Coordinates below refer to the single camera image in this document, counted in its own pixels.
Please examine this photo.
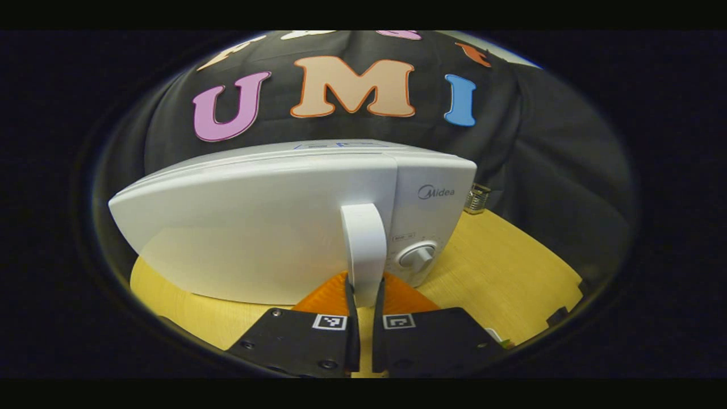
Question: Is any white microwave oven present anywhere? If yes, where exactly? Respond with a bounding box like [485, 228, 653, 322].
[108, 139, 478, 307]

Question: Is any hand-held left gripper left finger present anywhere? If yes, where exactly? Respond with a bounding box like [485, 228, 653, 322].
[227, 272, 361, 378]

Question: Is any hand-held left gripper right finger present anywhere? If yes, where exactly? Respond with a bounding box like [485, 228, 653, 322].
[372, 272, 503, 378]

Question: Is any wire mesh holder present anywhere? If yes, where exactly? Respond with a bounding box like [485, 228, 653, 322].
[465, 183, 492, 215]

